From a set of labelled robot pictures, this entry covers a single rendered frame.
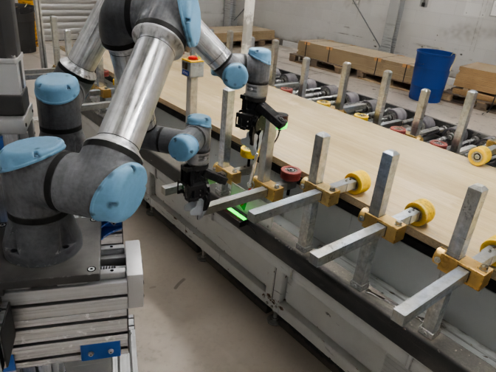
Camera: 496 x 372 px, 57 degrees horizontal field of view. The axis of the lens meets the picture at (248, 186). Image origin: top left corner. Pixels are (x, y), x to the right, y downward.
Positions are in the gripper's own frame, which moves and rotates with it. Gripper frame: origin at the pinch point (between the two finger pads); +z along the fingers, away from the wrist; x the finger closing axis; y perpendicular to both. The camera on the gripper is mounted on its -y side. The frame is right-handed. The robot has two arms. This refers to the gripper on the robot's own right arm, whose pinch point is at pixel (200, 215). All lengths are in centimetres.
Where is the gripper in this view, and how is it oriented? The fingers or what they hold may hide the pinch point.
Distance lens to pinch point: 154.9
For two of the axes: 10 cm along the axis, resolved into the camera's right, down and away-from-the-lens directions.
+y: -7.7, 2.1, -6.0
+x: 6.3, 3.9, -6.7
